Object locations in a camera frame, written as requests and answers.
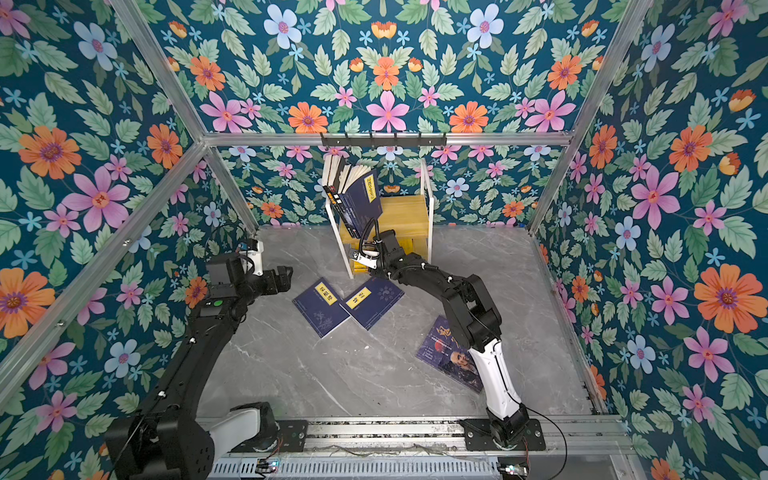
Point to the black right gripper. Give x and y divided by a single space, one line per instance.
388 275

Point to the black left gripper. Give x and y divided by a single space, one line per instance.
270 286

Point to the navy book large yellow label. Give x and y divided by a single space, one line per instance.
372 300

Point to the navy book Yuewei label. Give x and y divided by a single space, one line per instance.
363 201

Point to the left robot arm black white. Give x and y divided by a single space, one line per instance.
164 440

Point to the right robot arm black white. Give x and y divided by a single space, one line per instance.
475 323

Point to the white metal wooden book shelf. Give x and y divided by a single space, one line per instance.
410 216

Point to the black Murphy's law book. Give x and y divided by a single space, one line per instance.
328 178

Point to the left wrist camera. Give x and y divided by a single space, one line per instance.
234 264

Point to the grey hook rail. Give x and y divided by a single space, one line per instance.
371 140

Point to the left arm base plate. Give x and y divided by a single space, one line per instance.
281 436

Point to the aluminium frame horizontal back bar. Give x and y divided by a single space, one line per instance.
276 139

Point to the aluminium frame left diagonal bar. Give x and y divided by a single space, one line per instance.
22 360

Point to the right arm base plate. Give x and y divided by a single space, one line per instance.
487 435

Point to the aluminium front rail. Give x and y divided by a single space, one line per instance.
577 435

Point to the aluminium frame corner post left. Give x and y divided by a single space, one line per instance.
139 30

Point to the aluminium frame corner post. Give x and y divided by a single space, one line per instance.
629 26
139 30

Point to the aluminium frame corner post right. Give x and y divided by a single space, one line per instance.
629 26

